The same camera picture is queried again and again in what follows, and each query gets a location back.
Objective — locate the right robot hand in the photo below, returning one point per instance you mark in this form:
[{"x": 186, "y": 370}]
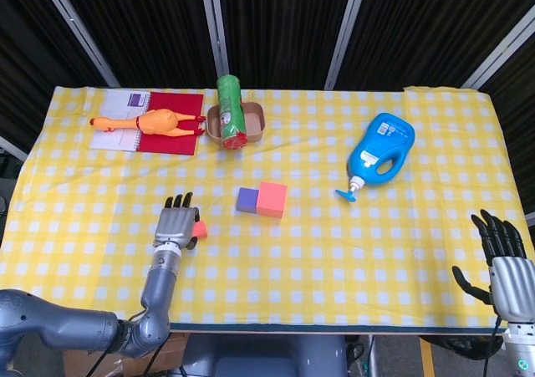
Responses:
[{"x": 514, "y": 289}]

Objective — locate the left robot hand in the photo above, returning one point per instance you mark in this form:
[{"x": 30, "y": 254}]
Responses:
[{"x": 175, "y": 224}]

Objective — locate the small red foam cube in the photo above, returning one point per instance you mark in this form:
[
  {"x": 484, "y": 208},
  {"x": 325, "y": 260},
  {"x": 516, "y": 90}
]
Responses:
[{"x": 201, "y": 229}]

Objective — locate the purple foam cube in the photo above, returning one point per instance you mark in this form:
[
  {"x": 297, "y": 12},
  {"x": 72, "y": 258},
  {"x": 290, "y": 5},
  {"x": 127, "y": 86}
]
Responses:
[{"x": 247, "y": 199}]

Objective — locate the large red foam cube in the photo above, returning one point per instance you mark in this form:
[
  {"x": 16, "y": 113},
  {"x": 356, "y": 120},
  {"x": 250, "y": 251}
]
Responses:
[{"x": 272, "y": 199}]

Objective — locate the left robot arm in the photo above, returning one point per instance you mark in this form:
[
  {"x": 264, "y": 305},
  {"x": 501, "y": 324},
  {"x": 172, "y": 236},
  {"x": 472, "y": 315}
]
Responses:
[{"x": 62, "y": 327}]

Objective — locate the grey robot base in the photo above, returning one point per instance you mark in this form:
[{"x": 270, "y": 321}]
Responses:
[{"x": 267, "y": 356}]

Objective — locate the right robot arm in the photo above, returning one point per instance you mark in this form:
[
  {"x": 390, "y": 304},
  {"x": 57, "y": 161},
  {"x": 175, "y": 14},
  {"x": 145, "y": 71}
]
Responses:
[{"x": 520, "y": 347}]

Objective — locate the yellow checkered tablecloth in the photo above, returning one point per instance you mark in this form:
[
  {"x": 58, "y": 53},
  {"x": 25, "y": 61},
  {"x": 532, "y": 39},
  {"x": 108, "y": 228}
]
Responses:
[{"x": 313, "y": 268}]

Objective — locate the red spiral notebook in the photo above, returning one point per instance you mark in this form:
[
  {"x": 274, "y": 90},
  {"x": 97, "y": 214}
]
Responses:
[{"x": 175, "y": 143}]

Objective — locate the orange rubber chicken toy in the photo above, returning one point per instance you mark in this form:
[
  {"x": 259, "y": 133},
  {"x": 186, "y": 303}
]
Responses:
[{"x": 156, "y": 122}]

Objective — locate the cardboard box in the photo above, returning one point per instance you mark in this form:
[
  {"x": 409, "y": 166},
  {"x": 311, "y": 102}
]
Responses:
[{"x": 177, "y": 347}]

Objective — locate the green chip can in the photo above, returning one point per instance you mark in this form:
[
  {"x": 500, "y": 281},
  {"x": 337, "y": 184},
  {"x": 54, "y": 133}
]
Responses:
[{"x": 230, "y": 109}]

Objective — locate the brown paper tray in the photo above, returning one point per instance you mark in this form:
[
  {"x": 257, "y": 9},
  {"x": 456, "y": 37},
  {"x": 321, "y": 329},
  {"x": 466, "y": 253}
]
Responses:
[{"x": 255, "y": 122}]

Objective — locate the blue pump detergent bottle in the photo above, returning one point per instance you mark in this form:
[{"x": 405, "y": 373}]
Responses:
[{"x": 380, "y": 147}]

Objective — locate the white metal frame post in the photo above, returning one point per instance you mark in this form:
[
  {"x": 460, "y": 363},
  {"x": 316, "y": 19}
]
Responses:
[
  {"x": 214, "y": 26},
  {"x": 499, "y": 53},
  {"x": 347, "y": 30},
  {"x": 79, "y": 30}
]

